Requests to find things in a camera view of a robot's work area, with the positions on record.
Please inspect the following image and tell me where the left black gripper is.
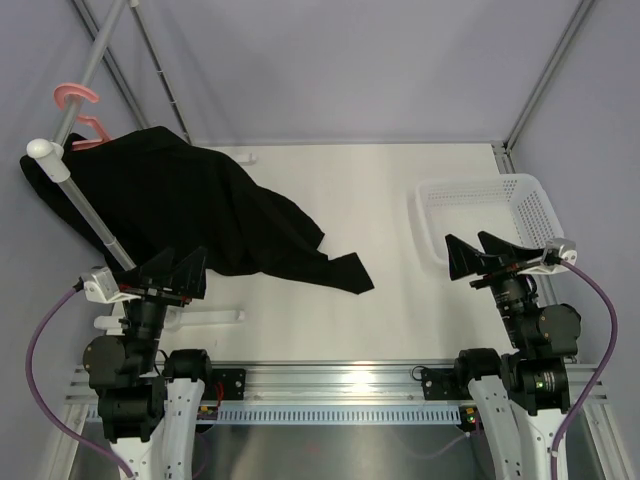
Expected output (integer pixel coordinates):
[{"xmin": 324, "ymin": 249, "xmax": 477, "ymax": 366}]
[{"xmin": 113, "ymin": 246, "xmax": 206, "ymax": 373}]

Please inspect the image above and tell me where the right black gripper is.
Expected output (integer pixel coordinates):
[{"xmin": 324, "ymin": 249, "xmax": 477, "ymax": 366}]
[{"xmin": 446, "ymin": 230, "xmax": 547, "ymax": 347}]

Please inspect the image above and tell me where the black shirt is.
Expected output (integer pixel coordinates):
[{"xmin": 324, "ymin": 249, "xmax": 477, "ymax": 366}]
[{"xmin": 19, "ymin": 125, "xmax": 376, "ymax": 296}]

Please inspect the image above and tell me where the silver white garment rack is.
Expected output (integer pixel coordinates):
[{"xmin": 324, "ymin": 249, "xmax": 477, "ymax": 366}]
[{"xmin": 26, "ymin": 0, "xmax": 259, "ymax": 334}]

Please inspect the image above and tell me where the pink plastic hanger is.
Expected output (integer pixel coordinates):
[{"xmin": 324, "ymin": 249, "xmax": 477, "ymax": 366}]
[{"xmin": 53, "ymin": 82, "xmax": 111, "ymax": 151}]

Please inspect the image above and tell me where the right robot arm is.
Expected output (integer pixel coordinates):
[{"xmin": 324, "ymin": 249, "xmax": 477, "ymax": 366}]
[{"xmin": 445, "ymin": 231, "xmax": 581, "ymax": 479}]

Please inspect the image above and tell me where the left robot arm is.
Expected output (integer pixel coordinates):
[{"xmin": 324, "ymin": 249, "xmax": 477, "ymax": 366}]
[{"xmin": 81, "ymin": 247, "xmax": 215, "ymax": 479}]

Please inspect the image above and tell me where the white perforated plastic basket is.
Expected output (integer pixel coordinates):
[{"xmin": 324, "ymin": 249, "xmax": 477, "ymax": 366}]
[{"xmin": 410, "ymin": 174, "xmax": 564, "ymax": 267}]

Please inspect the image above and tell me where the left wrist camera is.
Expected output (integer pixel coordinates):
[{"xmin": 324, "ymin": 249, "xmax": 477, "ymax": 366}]
[{"xmin": 80, "ymin": 267, "xmax": 140, "ymax": 304}]

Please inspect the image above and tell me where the aluminium mounting rail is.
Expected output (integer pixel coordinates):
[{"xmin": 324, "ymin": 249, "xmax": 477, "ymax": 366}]
[{"xmin": 64, "ymin": 363, "xmax": 609, "ymax": 405}]

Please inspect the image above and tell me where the white slotted cable duct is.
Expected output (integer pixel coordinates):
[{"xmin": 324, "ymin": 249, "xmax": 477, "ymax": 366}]
[{"xmin": 196, "ymin": 404, "xmax": 461, "ymax": 425}]

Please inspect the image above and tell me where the aluminium frame post right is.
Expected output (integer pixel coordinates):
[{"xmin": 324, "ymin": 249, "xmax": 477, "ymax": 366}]
[{"xmin": 503, "ymin": 0, "xmax": 597, "ymax": 154}]

